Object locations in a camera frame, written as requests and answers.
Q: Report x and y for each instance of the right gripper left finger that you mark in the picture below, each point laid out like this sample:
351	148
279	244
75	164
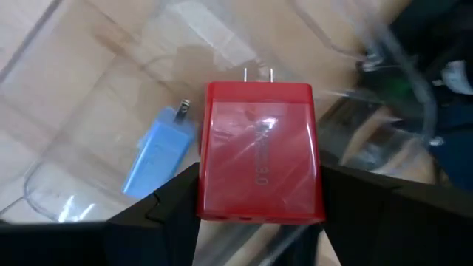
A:
111	244

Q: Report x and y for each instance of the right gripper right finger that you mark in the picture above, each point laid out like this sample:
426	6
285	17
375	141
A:
399	229

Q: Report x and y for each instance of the blue USB wall charger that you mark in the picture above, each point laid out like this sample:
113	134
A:
159	155

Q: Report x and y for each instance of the red USB wall charger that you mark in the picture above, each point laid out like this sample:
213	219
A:
258	147

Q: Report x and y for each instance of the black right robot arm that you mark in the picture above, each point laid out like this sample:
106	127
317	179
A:
425	37

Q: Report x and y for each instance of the clear plastic container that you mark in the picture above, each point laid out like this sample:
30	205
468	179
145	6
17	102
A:
66	192

